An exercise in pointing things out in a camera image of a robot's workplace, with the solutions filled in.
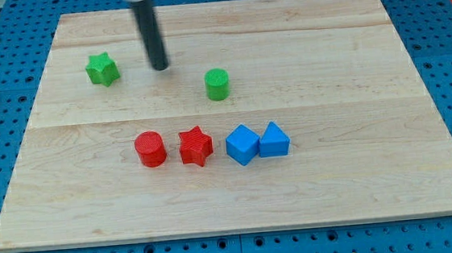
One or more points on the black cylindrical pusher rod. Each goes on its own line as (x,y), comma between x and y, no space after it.
(145,16)

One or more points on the green star block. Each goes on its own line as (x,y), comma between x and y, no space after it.
(102,69)

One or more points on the red star block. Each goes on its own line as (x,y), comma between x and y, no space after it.
(195,146)

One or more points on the green cylinder block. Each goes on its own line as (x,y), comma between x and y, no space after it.
(217,84)

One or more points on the red cylinder block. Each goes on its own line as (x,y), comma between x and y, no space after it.
(150,149)

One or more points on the blue cube block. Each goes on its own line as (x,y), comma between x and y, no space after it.
(242,144)

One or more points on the light wooden board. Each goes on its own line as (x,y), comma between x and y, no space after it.
(367,142)

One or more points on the blue triangle block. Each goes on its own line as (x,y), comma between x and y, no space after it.
(274,142)

